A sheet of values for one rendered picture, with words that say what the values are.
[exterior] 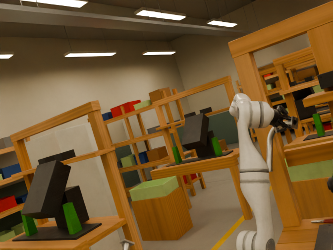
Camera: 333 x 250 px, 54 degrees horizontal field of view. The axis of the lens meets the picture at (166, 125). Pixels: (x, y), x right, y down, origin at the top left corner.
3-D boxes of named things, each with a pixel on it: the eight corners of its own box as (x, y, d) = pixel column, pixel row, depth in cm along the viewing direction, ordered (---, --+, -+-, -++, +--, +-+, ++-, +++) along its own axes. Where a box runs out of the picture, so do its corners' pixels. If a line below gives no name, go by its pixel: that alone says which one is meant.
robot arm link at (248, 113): (238, 97, 108) (241, 175, 102) (267, 97, 108) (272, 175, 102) (234, 105, 117) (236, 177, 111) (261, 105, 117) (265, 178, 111)
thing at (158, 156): (194, 196, 656) (160, 87, 652) (110, 206, 804) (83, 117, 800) (206, 187, 699) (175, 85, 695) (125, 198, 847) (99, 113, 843)
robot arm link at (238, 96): (250, 95, 145) (257, 98, 131) (242, 114, 146) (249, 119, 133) (235, 90, 145) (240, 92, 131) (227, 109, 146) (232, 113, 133)
